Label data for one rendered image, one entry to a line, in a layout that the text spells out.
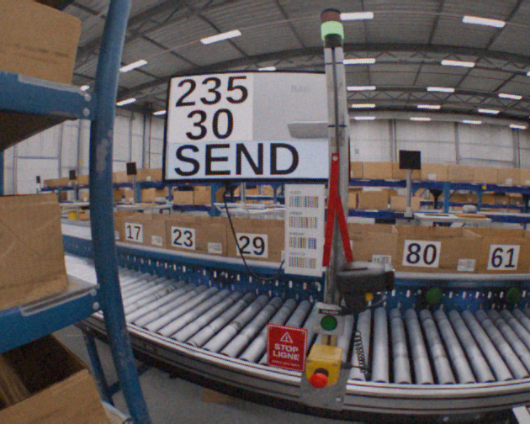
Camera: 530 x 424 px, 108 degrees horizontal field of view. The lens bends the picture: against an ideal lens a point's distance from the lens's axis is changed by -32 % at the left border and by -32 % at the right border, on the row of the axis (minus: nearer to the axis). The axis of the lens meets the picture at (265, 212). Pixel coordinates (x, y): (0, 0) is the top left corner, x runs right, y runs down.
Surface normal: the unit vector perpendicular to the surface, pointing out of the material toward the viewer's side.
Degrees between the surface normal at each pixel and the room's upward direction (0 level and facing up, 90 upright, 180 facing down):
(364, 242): 90
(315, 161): 86
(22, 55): 91
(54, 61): 90
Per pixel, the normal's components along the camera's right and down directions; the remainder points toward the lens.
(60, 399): 0.91, 0.04
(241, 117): -0.02, 0.03
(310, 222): -0.36, 0.09
